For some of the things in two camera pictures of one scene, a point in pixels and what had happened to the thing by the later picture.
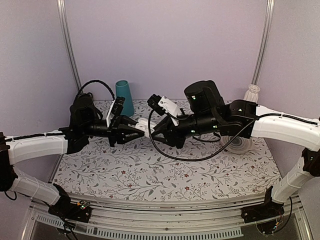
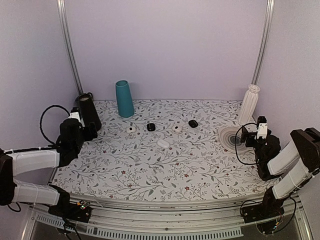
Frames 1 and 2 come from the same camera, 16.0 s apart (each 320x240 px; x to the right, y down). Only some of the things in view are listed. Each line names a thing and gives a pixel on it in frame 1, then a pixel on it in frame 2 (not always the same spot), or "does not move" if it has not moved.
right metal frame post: (266, 40) does not move
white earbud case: (143, 125) → (163, 143)
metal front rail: (111, 218) does not move
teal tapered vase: (123, 90) does not move
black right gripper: (167, 131) → (245, 134)
